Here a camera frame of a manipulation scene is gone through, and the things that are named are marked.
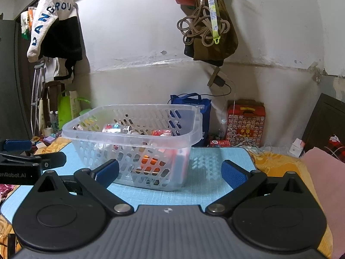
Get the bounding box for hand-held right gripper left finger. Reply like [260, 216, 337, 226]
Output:
[32, 159, 134, 218]

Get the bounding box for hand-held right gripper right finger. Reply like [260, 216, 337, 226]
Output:
[205, 160, 309, 218]

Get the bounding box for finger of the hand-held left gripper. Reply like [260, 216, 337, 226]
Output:
[0, 151, 67, 170]
[0, 139, 32, 154]

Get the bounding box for clear plastic basket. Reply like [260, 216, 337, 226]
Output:
[61, 103, 203, 193]

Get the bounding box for orange bottle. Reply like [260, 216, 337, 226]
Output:
[135, 153, 171, 177]

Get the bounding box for red foil candy ball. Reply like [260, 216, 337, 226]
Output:
[102, 123, 133, 135]

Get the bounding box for floral blanket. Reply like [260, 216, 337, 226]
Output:
[0, 183, 17, 203]

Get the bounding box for small red packet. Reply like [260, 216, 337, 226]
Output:
[209, 139, 232, 148]

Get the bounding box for white tote bag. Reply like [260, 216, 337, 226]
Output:
[38, 98, 48, 132]

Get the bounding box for orange blanket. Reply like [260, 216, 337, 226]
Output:
[0, 137, 335, 259]

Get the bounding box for green shopping bag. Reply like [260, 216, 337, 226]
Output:
[57, 90, 92, 130]

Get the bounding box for red printed gift box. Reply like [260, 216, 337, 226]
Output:
[226, 99, 266, 147]

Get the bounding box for metal crutch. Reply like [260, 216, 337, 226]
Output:
[30, 61, 46, 138]

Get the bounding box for small white box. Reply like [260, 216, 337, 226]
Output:
[290, 138, 306, 157]

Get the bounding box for dark blue bag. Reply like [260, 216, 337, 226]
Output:
[170, 93, 212, 147]

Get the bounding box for pink cloth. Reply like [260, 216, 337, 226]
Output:
[300, 147, 345, 259]

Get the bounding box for wooden block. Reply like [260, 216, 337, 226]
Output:
[207, 67, 220, 87]

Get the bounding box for red plaid cloth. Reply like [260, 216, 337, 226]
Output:
[325, 135, 345, 164]

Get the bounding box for white and black hoodie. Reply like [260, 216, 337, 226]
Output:
[27, 0, 83, 84]

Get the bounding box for hanging plastic bags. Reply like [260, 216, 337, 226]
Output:
[21, 7, 37, 41]

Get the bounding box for brown hanging bag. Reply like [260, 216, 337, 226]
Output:
[184, 0, 239, 66]

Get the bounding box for dark wooden frame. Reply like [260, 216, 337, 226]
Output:
[43, 81, 65, 130]

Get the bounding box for black power cable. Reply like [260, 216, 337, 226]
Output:
[167, 84, 233, 106]

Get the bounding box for coiled brown rope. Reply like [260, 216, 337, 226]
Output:
[176, 5, 231, 47]

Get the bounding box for yellow-green lanyard strap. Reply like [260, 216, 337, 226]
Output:
[203, 0, 222, 45]

